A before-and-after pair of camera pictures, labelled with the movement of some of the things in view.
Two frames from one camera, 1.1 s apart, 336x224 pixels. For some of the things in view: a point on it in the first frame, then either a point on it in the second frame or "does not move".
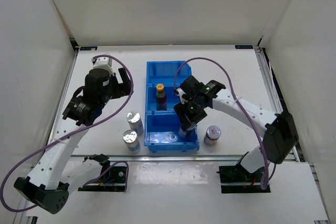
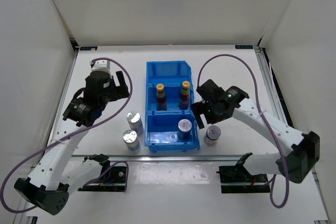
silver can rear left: [133, 118] does not move
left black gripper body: [114, 89] does not move
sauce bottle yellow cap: [161, 102] does not move
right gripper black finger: [184, 120] → [199, 108]
